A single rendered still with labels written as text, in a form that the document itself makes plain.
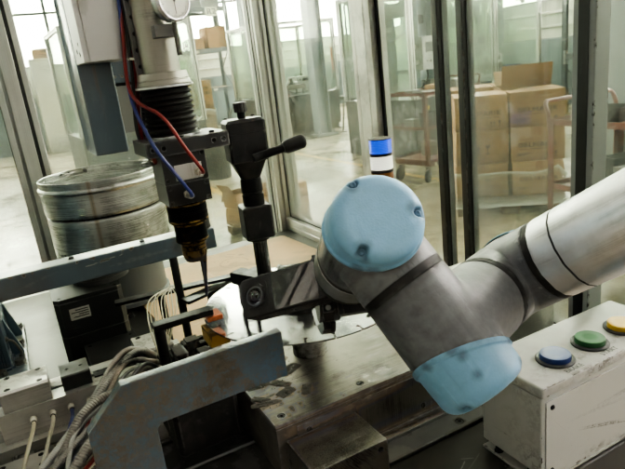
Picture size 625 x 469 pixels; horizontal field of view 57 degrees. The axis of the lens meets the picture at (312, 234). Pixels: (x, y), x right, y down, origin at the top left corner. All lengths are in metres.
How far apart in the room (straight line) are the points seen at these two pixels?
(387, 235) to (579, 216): 0.16
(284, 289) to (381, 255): 0.21
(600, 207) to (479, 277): 0.11
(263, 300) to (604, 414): 0.52
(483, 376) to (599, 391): 0.46
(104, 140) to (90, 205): 0.55
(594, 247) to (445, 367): 0.15
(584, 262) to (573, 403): 0.37
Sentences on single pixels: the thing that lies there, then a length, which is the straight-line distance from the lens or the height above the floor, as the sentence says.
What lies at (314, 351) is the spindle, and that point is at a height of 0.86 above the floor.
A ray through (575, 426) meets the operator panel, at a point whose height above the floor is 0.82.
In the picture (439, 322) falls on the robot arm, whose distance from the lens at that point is 0.44.
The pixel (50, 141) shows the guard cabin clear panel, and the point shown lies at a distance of 1.87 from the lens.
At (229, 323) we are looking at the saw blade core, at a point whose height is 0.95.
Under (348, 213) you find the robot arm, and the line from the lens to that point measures 0.43.
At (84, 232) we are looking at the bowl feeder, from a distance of 1.48.
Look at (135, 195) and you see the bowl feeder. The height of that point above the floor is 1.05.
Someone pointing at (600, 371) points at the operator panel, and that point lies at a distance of 0.88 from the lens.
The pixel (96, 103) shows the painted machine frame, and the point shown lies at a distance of 0.92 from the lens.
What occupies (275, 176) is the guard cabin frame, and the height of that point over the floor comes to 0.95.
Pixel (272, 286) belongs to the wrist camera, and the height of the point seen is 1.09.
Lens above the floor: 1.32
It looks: 17 degrees down
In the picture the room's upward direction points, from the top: 7 degrees counter-clockwise
